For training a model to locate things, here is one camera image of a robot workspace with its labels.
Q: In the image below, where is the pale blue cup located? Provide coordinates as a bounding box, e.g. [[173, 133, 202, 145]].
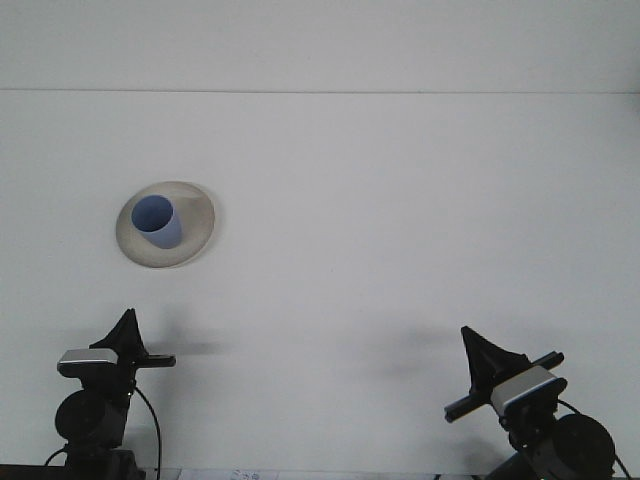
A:
[[130, 194, 184, 251]]

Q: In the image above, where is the pale round plate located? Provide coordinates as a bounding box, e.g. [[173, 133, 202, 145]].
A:
[[115, 180, 217, 270]]

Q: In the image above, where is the black base panel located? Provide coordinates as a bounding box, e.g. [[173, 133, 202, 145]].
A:
[[0, 464, 67, 480]]

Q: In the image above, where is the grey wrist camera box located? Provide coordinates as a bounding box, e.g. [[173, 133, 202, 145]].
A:
[[489, 363, 570, 415], [56, 348, 122, 377]]

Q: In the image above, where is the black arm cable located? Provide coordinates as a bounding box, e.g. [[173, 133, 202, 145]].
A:
[[555, 398, 632, 479], [131, 384, 163, 475]]

